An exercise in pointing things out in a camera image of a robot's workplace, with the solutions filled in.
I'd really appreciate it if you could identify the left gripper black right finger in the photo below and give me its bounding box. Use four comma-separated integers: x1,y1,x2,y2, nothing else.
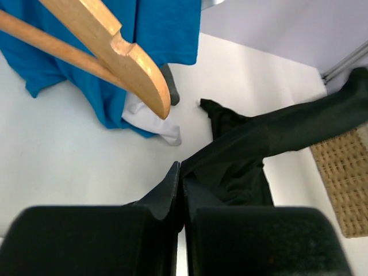
182,176,352,275

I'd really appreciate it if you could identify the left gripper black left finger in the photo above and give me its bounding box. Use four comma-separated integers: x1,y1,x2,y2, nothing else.
1,162,180,275

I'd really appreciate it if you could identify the black t shirt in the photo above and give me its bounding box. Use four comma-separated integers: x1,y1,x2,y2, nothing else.
180,67,367,206

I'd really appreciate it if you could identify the bright blue t shirt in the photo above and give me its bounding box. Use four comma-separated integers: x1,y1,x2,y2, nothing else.
1,1,202,145

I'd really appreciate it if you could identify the brown wooden hanger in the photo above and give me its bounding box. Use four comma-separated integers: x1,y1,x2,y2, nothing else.
1,1,171,119

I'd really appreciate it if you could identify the white t shirt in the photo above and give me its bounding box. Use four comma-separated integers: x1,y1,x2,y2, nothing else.
122,92,182,146

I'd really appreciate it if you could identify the dark grey t shirt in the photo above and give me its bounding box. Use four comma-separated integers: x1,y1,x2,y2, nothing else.
160,64,180,106

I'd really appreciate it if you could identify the wicker laundry basket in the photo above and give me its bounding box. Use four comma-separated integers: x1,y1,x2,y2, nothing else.
310,124,367,238

